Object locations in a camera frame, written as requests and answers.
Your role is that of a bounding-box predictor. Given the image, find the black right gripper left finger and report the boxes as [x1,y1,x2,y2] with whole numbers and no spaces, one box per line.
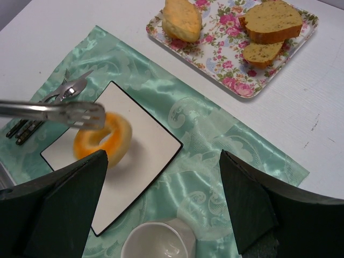
[1,150,108,257]

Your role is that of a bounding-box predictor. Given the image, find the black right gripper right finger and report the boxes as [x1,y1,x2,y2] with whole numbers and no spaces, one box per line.
[219,150,343,257]

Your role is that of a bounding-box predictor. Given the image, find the orange ring bagel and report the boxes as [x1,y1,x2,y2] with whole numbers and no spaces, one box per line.
[73,112,132,168]

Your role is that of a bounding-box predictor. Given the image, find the small herb bread slice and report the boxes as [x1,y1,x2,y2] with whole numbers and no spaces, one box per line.
[243,41,284,69]

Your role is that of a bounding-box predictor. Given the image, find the large herb bread slice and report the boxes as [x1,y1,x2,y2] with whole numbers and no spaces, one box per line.
[239,1,303,44]

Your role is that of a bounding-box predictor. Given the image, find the oval yellow bread roll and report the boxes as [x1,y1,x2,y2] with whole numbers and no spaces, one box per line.
[162,0,202,43]

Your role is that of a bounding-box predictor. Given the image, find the pink mug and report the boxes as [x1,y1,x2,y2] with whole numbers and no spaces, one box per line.
[120,218,196,258]

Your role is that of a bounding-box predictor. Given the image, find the white square plate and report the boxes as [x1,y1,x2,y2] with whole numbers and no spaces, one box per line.
[39,80,184,237]

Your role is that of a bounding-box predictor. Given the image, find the floral rectangular tray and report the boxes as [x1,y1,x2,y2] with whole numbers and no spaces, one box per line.
[146,1,319,98]

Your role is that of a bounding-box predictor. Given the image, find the aluminium table frame rail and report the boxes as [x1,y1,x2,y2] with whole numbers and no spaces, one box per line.
[0,163,17,190]

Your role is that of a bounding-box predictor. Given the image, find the spoon with patterned handle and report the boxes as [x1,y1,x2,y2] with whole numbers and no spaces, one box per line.
[15,79,88,146]

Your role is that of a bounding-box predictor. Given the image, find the fork with patterned handle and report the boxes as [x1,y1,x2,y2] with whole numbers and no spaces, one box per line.
[5,68,71,138]

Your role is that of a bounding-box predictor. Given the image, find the knife with patterned handle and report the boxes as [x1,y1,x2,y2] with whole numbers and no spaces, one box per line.
[6,69,93,145]

